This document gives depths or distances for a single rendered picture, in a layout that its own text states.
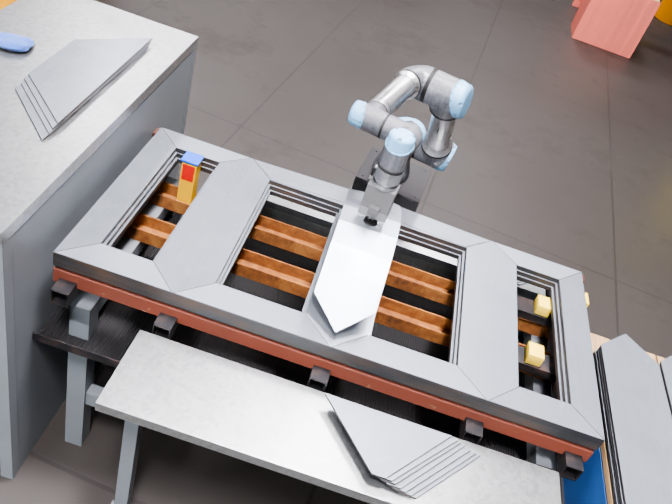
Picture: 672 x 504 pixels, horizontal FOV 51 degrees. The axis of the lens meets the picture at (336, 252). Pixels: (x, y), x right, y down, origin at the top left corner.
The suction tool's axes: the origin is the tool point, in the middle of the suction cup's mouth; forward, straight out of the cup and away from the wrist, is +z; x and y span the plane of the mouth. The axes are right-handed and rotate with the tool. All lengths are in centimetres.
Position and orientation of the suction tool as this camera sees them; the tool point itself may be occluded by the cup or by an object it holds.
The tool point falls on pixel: (369, 224)
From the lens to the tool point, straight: 206.1
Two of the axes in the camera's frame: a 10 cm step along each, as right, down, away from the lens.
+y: 9.1, 4.0, -0.9
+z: -2.6, 7.4, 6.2
